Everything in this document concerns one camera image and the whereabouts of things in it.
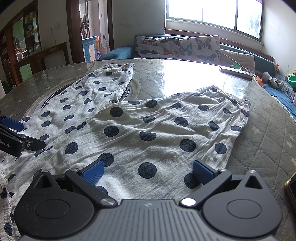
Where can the flat white tray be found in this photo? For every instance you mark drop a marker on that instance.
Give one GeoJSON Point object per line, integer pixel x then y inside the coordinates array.
{"type": "Point", "coordinates": [235, 71]}

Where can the round built-in cooktop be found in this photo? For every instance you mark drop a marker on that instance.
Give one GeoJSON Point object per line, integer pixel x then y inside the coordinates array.
{"type": "Point", "coordinates": [130, 92]}

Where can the beige cushion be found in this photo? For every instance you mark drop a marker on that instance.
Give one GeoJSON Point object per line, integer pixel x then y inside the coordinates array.
{"type": "Point", "coordinates": [238, 59]}

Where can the white polka-dot pants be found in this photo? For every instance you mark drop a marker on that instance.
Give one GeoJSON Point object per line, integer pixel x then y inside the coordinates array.
{"type": "Point", "coordinates": [148, 129]}

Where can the grey stuffed toy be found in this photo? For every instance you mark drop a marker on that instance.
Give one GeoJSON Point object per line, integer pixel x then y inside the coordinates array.
{"type": "Point", "coordinates": [270, 80]}

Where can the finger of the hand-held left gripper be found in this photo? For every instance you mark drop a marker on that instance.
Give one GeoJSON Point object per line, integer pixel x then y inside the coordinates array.
{"type": "Point", "coordinates": [11, 124]}
{"type": "Point", "coordinates": [37, 143]}

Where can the wooden counter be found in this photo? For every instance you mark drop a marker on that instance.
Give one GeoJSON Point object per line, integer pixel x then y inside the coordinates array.
{"type": "Point", "coordinates": [46, 54]}

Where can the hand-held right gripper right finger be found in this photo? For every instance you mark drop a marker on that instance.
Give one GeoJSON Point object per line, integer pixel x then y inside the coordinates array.
{"type": "Point", "coordinates": [203, 172]}

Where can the small blue cabinet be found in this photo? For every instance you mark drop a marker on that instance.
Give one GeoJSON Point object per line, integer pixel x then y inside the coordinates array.
{"type": "Point", "coordinates": [89, 48]}

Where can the butterfly print cushion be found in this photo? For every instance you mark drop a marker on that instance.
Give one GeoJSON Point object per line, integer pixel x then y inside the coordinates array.
{"type": "Point", "coordinates": [180, 47]}

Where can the green bowl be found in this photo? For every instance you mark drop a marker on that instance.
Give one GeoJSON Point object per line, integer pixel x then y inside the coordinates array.
{"type": "Point", "coordinates": [292, 80]}

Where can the window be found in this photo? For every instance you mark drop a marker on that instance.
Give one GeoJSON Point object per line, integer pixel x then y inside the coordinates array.
{"type": "Point", "coordinates": [212, 11]}

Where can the smartphone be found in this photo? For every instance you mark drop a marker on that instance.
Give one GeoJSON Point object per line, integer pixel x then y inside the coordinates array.
{"type": "Point", "coordinates": [291, 187]}

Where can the wooden shelf unit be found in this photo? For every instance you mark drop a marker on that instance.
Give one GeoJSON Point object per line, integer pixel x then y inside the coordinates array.
{"type": "Point", "coordinates": [13, 39]}

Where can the blue sofa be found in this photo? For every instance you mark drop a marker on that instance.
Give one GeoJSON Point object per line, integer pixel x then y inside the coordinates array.
{"type": "Point", "coordinates": [120, 52]}

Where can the orange toy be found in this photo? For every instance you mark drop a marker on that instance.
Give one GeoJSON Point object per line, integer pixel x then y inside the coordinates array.
{"type": "Point", "coordinates": [259, 81]}

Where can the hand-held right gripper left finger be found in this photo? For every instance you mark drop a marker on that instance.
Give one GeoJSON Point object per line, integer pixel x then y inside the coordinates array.
{"type": "Point", "coordinates": [93, 172]}

